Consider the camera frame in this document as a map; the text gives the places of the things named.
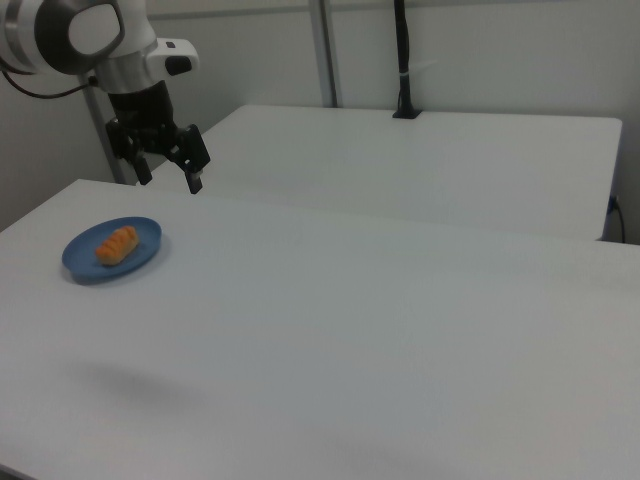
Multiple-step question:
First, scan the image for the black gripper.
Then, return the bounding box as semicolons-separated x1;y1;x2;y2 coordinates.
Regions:
105;81;212;196

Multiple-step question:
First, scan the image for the orange glazed bread roll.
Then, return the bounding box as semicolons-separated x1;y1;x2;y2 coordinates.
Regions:
95;225;140;267

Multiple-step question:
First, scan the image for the blue round plate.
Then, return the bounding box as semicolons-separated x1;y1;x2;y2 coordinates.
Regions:
61;215;164;286

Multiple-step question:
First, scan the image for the black pole with base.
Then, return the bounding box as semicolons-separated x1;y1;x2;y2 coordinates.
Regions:
391;0;424;121

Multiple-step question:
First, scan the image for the aluminium frame post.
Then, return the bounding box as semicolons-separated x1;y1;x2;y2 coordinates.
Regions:
306;0;344;109
81;85;137;185

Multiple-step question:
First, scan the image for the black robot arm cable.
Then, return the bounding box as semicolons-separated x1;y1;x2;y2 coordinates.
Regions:
0;63;98;100

